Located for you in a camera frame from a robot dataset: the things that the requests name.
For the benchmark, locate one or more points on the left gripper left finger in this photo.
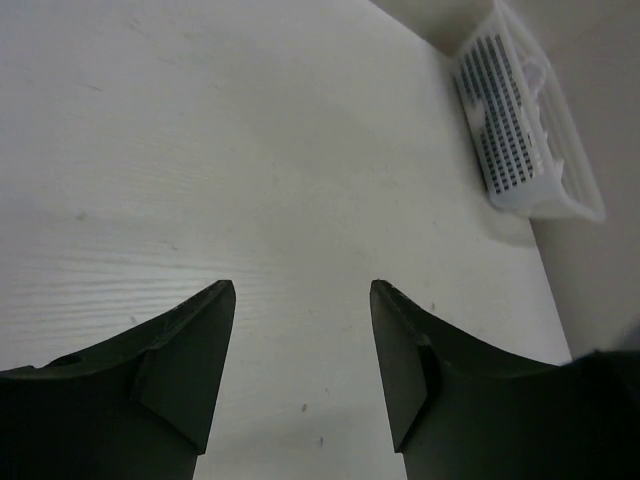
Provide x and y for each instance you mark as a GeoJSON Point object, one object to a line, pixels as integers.
{"type": "Point", "coordinates": [139, 405]}

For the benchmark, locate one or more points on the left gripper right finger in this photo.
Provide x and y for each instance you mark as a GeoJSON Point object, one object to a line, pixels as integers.
{"type": "Point", "coordinates": [460, 408]}

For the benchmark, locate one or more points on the white tank top in basket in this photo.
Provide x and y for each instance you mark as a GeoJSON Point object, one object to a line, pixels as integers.
{"type": "Point", "coordinates": [535, 76]}

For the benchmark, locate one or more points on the white plastic basket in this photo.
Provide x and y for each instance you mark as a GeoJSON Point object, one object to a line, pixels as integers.
{"type": "Point", "coordinates": [515, 160]}

